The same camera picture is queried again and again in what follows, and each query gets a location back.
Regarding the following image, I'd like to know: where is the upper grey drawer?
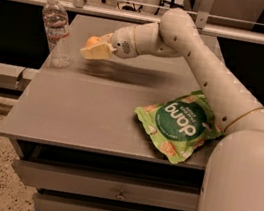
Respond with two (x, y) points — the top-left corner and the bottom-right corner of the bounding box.
(12, 160), (199, 211)

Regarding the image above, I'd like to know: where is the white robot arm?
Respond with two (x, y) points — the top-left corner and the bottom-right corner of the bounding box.
(82, 8), (264, 211)

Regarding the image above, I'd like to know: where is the green snack chip bag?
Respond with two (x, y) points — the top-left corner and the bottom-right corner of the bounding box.
(134, 91), (224, 164)

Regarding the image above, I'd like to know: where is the orange fruit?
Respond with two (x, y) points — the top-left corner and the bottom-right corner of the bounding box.
(86, 36), (101, 47)

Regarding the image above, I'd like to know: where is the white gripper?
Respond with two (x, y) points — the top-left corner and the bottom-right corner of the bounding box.
(81, 26), (138, 60)

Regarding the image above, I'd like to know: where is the black cable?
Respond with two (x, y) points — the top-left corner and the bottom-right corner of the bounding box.
(14, 65), (30, 93)

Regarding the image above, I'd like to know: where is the grey drawer cabinet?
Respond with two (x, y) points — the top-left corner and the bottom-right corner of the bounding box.
(0, 15), (213, 211)

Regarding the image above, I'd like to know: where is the clear plastic water bottle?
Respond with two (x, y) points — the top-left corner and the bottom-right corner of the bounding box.
(42, 0), (73, 69)

